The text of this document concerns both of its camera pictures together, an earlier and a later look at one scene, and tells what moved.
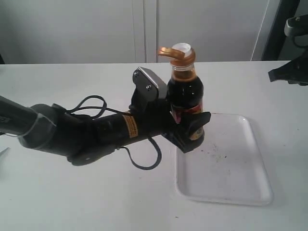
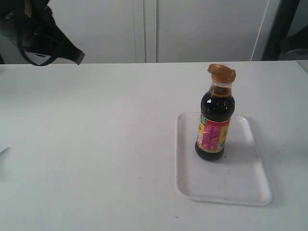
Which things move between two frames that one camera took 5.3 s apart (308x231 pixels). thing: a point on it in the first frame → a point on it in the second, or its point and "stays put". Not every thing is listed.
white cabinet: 42,32 stays put
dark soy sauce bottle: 185,94 → 217,109
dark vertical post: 287,9 stays put
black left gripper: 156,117 → 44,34
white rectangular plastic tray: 228,166 stays put
